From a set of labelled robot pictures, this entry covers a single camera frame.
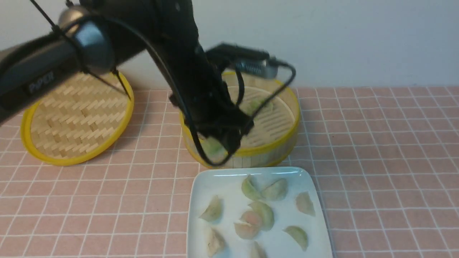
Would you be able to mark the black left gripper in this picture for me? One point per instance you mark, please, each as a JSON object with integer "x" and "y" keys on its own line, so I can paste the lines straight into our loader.
{"x": 199, "y": 77}

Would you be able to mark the green dumpling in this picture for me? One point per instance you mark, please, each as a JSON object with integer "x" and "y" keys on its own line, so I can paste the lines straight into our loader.
{"x": 260, "y": 105}
{"x": 213, "y": 148}

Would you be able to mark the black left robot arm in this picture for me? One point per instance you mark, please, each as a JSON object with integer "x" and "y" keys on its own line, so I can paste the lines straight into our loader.
{"x": 96, "y": 36}

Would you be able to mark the green dumpling plate top left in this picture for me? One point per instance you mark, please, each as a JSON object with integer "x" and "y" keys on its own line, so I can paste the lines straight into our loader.
{"x": 249, "y": 189}

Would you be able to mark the green dumpling plate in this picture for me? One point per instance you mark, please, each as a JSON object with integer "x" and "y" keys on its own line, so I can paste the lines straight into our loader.
{"x": 299, "y": 235}
{"x": 277, "y": 191}
{"x": 266, "y": 214}
{"x": 249, "y": 189}

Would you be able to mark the pale dumpling on plate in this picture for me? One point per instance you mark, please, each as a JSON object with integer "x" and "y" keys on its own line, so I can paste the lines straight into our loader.
{"x": 214, "y": 210}

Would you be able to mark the green dumpling plate top right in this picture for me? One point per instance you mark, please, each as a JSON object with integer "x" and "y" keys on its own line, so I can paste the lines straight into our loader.
{"x": 277, "y": 191}

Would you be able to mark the white square plate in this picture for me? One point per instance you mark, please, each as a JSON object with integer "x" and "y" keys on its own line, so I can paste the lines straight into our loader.
{"x": 226, "y": 183}

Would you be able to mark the green dumpling plate centre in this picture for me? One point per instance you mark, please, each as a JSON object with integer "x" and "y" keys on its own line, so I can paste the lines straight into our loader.
{"x": 266, "y": 214}

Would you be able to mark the pink dumpling plate centre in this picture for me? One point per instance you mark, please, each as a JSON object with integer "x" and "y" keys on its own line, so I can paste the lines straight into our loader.
{"x": 248, "y": 225}

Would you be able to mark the pale dumpling plate bottom left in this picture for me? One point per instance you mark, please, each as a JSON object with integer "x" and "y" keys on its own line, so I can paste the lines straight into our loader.
{"x": 216, "y": 243}

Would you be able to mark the pale dumpling plate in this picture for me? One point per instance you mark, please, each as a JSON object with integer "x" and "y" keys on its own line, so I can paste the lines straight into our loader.
{"x": 304, "y": 204}
{"x": 216, "y": 243}

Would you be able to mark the pale dumpling plate right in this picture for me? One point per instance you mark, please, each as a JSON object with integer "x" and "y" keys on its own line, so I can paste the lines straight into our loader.
{"x": 304, "y": 204}

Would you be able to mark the green dumpling plate lower right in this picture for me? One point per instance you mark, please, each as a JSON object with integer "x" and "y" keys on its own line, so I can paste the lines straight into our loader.
{"x": 299, "y": 235}

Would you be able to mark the green dumpling in steamer back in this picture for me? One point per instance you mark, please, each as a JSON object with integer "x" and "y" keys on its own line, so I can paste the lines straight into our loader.
{"x": 260, "y": 105}

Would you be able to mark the bamboo steamer basket yellow rims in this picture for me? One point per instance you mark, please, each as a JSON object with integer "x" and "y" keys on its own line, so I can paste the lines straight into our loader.
{"x": 275, "y": 130}

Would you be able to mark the woven bamboo steamer lid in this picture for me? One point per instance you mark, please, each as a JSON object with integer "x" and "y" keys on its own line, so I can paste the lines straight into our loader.
{"x": 79, "y": 120}

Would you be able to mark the pink checked tablecloth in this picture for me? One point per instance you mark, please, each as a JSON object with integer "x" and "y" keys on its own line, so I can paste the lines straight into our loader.
{"x": 384, "y": 162}

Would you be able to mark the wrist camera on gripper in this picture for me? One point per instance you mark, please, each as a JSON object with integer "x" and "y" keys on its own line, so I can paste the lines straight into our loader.
{"x": 255, "y": 62}

